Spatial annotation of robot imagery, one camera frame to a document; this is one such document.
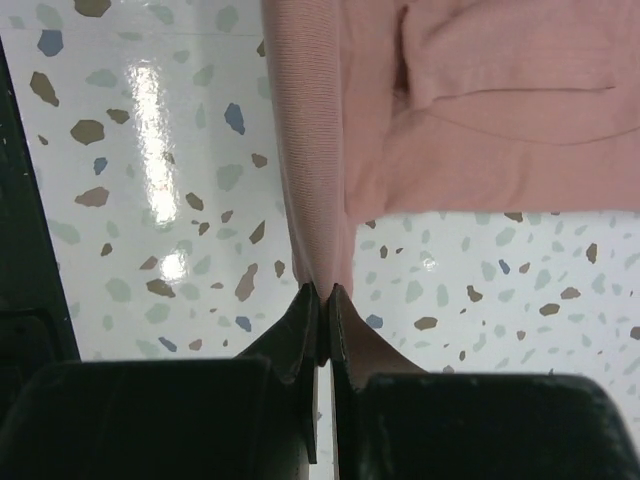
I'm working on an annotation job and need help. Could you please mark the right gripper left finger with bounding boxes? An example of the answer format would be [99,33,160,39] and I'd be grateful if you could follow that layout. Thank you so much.
[1,284,319,479]

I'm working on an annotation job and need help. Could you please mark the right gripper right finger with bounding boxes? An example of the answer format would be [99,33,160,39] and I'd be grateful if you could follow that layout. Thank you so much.
[326,286,639,479]

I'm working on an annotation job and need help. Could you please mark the pink t shirt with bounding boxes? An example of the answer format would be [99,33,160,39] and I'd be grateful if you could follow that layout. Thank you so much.
[262,1,639,299]

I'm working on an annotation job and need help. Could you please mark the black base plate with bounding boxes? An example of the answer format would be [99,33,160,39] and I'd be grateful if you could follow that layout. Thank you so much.
[1,54,79,411]

